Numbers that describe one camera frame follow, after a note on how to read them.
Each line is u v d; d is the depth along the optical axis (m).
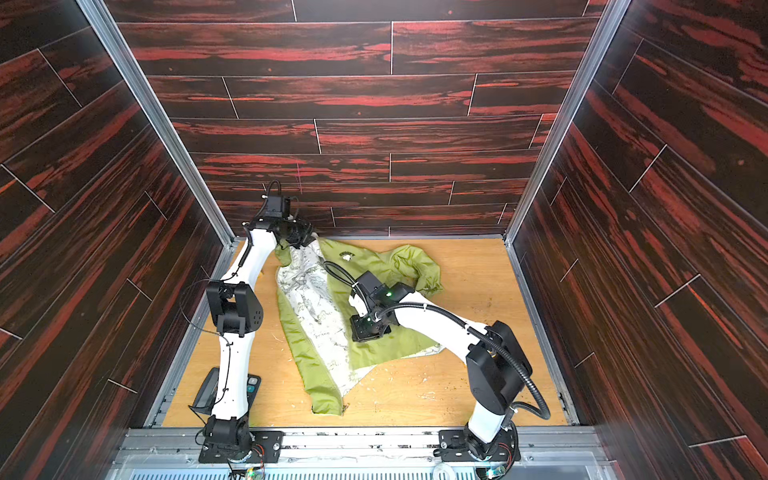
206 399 0.79
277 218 0.81
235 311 0.64
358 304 0.69
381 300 0.60
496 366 0.44
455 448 0.73
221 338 0.65
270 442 0.75
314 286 0.96
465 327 0.47
